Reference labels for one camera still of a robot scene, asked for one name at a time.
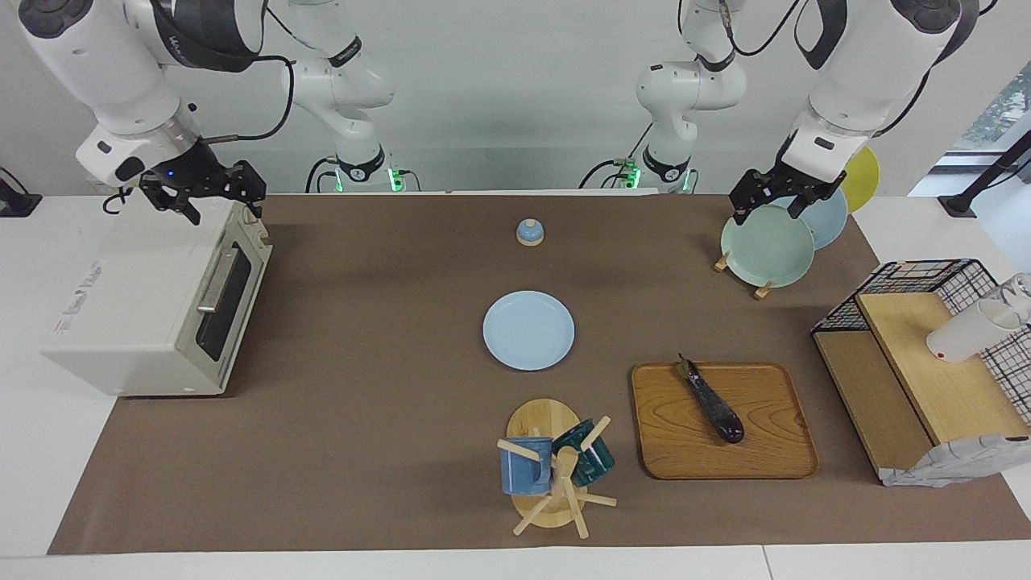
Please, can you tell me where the white patterned cloth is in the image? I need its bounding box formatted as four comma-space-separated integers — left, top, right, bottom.
880, 433, 1031, 488

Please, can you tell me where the wooden mug tree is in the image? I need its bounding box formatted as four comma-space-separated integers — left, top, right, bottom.
496, 398, 618, 539

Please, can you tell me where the clear drinking glass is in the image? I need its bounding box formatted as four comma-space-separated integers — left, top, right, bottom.
999, 272, 1031, 323

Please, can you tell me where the wooden plate rack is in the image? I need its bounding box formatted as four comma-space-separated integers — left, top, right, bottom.
714, 251, 774, 300

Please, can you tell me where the grey blue plate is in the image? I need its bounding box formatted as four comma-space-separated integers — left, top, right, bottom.
773, 187, 849, 251

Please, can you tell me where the wooden two-tier shelf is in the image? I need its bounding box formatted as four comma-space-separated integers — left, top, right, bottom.
812, 292, 1031, 484

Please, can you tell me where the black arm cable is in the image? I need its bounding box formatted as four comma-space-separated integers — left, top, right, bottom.
149, 0, 296, 146
677, 0, 1000, 138

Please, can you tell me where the pale green plate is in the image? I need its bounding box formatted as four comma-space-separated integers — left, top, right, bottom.
720, 204, 816, 288

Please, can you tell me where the white paper cup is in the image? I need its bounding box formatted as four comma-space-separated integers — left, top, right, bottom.
925, 296, 1024, 363

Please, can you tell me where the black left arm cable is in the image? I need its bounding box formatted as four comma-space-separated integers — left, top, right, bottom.
677, 0, 1000, 138

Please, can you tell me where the window with greenery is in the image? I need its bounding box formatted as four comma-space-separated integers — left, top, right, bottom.
950, 64, 1031, 154

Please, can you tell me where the black wire basket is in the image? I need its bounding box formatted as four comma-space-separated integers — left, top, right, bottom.
811, 259, 1031, 426

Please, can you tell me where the white toaster oven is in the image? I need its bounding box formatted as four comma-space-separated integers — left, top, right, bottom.
42, 196, 273, 397

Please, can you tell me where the square wooden tray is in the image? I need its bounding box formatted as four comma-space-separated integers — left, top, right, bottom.
631, 362, 820, 481

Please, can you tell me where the dark green mug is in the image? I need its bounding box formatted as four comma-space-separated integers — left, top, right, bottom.
551, 419, 615, 487

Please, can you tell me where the yellow plate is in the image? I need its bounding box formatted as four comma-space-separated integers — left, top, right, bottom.
838, 145, 880, 213

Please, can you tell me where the brown table mat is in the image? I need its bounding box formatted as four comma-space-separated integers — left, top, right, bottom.
47, 193, 1031, 555

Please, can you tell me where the dark purple eggplant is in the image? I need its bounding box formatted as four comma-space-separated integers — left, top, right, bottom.
677, 353, 746, 445

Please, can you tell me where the blue mug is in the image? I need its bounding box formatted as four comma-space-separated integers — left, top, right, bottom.
500, 437, 555, 495

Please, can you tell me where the light blue plate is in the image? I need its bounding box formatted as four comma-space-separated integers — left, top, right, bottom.
482, 291, 576, 372

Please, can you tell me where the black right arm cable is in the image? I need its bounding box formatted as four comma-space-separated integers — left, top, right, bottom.
149, 0, 296, 146

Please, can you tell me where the glass oven door with handle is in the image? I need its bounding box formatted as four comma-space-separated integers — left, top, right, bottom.
179, 242, 273, 386

